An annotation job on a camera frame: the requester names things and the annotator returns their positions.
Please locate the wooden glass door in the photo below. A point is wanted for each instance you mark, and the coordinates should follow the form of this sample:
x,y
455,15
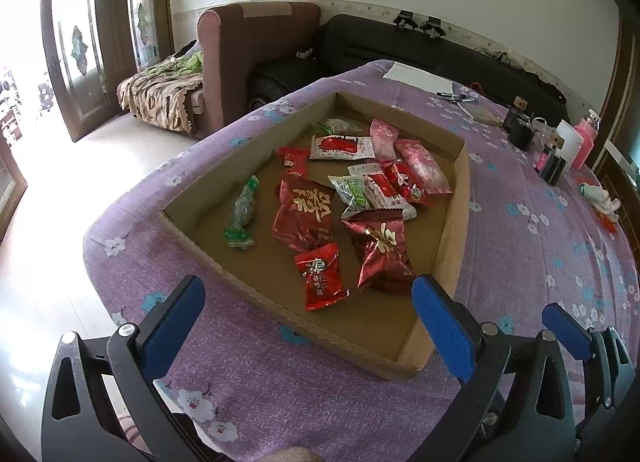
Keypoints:
x,y
90,42

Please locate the black pen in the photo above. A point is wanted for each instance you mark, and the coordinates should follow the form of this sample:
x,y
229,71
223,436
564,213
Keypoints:
x,y
456,97

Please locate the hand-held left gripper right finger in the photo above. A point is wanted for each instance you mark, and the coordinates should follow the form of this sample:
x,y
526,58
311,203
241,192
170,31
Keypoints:
x,y
445,329

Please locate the green snack packet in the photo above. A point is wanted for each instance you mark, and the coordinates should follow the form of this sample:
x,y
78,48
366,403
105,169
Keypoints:
x,y
341,127

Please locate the green white candy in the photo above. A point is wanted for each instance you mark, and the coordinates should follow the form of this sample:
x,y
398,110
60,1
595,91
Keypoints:
x,y
354,194

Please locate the white figurine toy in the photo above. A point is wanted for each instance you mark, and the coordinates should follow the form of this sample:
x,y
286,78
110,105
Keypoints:
x,y
600,197

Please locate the large red snack packet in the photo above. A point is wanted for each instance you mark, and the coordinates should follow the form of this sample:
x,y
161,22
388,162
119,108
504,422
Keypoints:
x,y
302,217

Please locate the black sofa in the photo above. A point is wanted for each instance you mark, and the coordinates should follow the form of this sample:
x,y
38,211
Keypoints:
x,y
380,47

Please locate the green cloth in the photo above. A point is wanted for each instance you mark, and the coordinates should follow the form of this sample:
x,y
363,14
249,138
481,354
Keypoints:
x,y
175,63

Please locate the white packet red centre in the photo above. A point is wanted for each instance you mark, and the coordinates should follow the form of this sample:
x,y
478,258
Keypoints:
x,y
385,192

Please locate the white plastic jar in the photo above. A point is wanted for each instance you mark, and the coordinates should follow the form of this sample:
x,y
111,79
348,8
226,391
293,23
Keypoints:
x,y
569,144

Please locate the patterned blanket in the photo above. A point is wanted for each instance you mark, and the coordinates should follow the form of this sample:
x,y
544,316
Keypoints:
x,y
157,99

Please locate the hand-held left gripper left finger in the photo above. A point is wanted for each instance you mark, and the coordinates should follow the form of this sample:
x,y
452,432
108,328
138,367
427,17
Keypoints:
x,y
167,329

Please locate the brown sofa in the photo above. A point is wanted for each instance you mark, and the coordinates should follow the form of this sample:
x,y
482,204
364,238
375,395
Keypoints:
x,y
240,57

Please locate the tan notebook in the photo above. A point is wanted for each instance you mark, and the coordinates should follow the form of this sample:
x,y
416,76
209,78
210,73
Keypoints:
x,y
488,115

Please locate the white paper sheet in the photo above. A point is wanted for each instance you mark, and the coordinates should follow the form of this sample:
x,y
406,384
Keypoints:
x,y
417,76

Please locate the shallow cardboard box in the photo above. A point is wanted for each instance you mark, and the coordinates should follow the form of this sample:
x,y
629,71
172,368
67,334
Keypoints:
x,y
235,267

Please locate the white red snack packet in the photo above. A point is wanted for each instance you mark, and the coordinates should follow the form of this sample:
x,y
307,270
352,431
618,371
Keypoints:
x,y
342,147

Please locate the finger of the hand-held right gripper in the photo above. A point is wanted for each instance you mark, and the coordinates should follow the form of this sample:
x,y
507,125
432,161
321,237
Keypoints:
x,y
567,329

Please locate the pink snack packet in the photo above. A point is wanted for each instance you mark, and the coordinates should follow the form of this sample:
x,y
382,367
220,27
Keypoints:
x,y
427,167
384,137

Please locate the red pillow snack packet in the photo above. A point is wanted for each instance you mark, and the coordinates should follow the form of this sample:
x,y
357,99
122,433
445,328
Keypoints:
x,y
320,278

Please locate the purple floral tablecloth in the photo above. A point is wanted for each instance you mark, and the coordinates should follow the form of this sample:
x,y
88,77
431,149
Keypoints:
x,y
515,252

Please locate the black clamp device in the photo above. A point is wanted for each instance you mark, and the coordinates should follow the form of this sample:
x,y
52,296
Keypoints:
x,y
433,27
405,22

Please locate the red foil wrapper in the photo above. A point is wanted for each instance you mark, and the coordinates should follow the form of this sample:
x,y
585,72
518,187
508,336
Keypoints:
x,y
607,222

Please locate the pink sleeved bottle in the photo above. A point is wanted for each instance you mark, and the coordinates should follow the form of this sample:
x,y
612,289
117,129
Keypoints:
x,y
586,139

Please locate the green clear long candy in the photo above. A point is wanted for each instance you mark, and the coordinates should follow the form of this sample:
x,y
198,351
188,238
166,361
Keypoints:
x,y
241,214

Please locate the small red candy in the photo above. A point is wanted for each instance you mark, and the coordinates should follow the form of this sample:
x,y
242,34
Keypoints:
x,y
293,163

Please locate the red glossy snack packet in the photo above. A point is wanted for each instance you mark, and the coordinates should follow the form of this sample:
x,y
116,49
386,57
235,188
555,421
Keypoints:
x,y
407,183

